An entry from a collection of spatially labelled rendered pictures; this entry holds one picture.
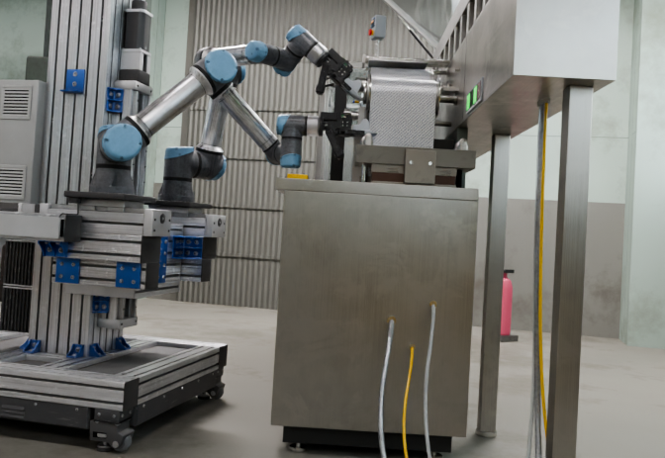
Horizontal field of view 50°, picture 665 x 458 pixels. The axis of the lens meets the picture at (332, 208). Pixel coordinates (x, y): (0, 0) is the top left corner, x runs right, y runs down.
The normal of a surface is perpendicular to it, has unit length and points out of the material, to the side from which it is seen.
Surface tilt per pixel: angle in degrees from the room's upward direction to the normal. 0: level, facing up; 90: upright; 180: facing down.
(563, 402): 90
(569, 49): 90
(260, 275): 90
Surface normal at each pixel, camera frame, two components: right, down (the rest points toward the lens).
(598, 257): -0.23, -0.04
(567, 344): -0.02, -0.04
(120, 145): 0.32, 0.08
